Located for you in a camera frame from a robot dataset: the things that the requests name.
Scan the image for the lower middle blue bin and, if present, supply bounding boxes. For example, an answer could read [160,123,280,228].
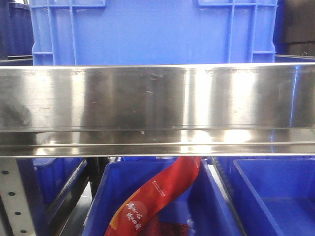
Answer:
[82,157,241,236]

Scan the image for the large blue plastic bin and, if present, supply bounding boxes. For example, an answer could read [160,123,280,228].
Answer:
[30,0,278,65]

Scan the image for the lower left blue bin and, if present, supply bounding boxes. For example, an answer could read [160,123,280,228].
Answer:
[17,157,87,234]

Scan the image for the lower right blue bin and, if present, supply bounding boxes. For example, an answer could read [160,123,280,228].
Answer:
[216,156,315,236]

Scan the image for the red snack bag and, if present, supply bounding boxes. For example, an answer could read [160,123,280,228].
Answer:
[105,156,201,236]

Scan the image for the stainless steel shelf rail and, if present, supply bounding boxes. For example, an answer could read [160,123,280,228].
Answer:
[0,63,315,158]

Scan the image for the perforated white shelf post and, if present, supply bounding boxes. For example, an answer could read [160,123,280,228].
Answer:
[0,158,36,236]

